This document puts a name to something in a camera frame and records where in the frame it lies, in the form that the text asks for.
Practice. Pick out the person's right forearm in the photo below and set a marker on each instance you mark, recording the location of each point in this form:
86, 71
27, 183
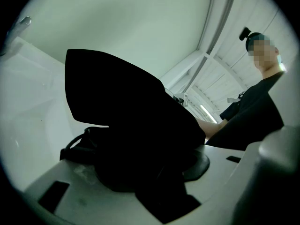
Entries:
211, 128

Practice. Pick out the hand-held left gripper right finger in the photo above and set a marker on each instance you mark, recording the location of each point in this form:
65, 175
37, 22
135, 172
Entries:
218, 167

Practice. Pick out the chrome faucet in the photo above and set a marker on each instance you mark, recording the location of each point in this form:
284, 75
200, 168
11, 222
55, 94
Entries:
24, 21

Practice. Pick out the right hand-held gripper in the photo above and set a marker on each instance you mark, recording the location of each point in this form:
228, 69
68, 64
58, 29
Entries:
182, 99

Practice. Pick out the grey wall pipe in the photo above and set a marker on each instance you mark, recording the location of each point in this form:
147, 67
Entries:
222, 20

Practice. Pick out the person's head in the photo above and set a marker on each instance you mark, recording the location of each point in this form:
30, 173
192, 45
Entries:
264, 55

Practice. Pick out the black head-worn camera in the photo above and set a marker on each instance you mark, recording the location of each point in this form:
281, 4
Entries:
245, 33

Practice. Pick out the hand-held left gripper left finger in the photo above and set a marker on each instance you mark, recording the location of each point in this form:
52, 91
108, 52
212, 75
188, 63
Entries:
93, 203

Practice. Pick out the person in black shirt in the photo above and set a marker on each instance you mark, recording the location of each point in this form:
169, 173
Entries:
253, 107

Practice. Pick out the ceiling tube light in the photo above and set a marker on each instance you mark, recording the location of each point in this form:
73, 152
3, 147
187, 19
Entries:
208, 114

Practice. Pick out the black cloth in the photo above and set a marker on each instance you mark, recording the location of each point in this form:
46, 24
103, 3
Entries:
129, 114

